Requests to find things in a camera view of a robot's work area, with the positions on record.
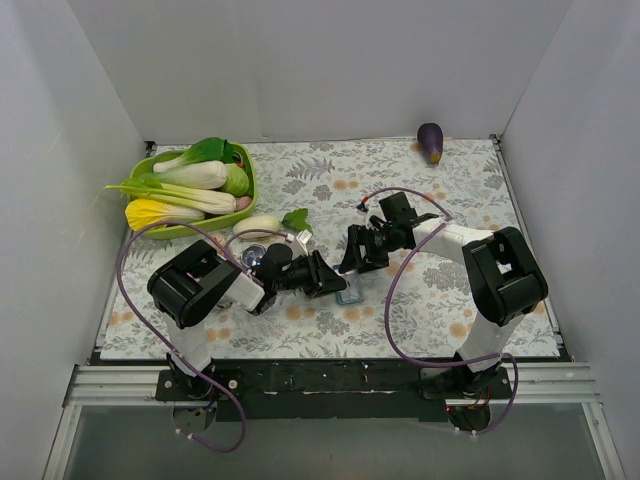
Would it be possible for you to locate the blue rectangular pill box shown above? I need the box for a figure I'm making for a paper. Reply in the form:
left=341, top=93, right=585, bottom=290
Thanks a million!
left=333, top=264, right=364, bottom=306

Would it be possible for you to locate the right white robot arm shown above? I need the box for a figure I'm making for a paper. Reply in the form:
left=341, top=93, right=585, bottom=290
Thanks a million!
left=339, top=192, right=548, bottom=398

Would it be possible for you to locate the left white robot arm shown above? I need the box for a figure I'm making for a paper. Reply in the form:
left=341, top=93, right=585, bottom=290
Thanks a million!
left=147, top=240, right=348, bottom=400

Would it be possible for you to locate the white radish with leaves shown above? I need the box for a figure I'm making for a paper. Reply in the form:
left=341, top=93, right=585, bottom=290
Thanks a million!
left=233, top=208, right=313, bottom=239

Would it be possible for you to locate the dark blue round pill case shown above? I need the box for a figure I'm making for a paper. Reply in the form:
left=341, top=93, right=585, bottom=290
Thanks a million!
left=241, top=244, right=266, bottom=268

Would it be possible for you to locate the floral table mat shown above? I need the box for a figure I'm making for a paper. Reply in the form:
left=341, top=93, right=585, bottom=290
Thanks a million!
left=99, top=138, right=562, bottom=360

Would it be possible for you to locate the white cap pill bottle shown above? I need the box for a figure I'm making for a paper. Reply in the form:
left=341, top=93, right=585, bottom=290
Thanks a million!
left=216, top=296, right=233, bottom=309

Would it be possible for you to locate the pink radish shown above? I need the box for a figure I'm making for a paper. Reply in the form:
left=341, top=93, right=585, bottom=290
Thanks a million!
left=235, top=196, right=252, bottom=211

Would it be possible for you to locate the purple eggplant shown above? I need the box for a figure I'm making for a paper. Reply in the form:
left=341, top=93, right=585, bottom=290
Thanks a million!
left=416, top=123, right=444, bottom=165

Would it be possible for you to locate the light green cabbage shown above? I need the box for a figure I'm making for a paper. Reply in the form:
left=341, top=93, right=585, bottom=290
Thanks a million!
left=220, top=163, right=250, bottom=197

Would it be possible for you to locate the green bok choy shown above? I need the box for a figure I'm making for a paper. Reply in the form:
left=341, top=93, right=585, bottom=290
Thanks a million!
left=152, top=137, right=234, bottom=173

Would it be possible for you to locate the green plastic basket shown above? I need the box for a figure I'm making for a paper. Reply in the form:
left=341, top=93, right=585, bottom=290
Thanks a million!
left=131, top=143, right=258, bottom=240

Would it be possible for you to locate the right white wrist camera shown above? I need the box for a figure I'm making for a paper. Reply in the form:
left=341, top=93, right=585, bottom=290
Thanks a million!
left=356, top=197, right=385, bottom=228

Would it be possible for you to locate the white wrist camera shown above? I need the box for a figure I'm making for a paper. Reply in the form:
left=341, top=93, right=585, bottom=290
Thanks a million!
left=356, top=197, right=385, bottom=228
left=285, top=230, right=312, bottom=259

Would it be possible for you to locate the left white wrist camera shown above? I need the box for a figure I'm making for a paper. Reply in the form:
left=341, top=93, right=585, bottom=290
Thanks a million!
left=285, top=230, right=312, bottom=259

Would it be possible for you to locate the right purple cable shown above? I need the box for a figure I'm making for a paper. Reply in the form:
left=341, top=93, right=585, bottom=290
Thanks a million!
left=357, top=187, right=520, bottom=435

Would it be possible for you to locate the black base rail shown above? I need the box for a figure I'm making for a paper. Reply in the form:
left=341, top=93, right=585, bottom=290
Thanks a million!
left=155, top=359, right=511, bottom=422

